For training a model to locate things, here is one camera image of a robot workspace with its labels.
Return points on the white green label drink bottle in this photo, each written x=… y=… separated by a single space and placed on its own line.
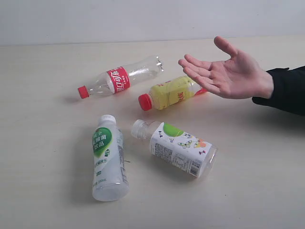
x=109 y=176

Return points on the black sleeved forearm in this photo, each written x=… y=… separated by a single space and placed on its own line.
x=289 y=91

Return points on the clear bottle butterfly label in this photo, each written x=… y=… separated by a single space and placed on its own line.
x=175 y=146

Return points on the clear cola bottle red label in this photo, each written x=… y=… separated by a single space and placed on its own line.
x=123 y=77

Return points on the person's open bare hand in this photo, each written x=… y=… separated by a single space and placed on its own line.
x=239 y=77

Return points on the yellow tea bottle red cap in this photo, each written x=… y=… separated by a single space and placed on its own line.
x=162 y=95

